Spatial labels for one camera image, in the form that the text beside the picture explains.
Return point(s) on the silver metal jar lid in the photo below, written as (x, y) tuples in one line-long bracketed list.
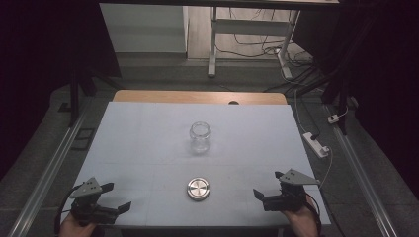
[(198, 189)]

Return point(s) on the wooden table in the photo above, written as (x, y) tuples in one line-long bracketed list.
[(184, 97)]

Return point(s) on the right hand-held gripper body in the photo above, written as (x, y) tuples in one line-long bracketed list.
[(290, 197)]

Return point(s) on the white cabinet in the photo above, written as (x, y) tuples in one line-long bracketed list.
[(145, 29)]

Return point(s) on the small white adapter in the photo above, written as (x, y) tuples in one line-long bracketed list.
[(333, 118)]

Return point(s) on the person's right hand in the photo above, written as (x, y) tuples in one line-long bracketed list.
[(301, 222)]

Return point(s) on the white desk frame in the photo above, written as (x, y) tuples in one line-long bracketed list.
[(250, 27)]

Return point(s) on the clear glass jar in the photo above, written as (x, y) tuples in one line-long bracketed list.
[(200, 138)]

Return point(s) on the white power strip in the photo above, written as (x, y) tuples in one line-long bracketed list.
[(315, 144)]

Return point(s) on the person's left hand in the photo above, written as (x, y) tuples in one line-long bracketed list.
[(74, 229)]

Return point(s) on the aluminium floor rail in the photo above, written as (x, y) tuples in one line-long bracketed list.
[(49, 174), (362, 177)]

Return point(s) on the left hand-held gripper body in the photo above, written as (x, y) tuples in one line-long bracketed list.
[(86, 205)]

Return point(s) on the white table mat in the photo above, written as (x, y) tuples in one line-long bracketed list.
[(148, 138)]

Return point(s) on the black metal stand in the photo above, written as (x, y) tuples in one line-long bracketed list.
[(341, 95), (75, 98)]

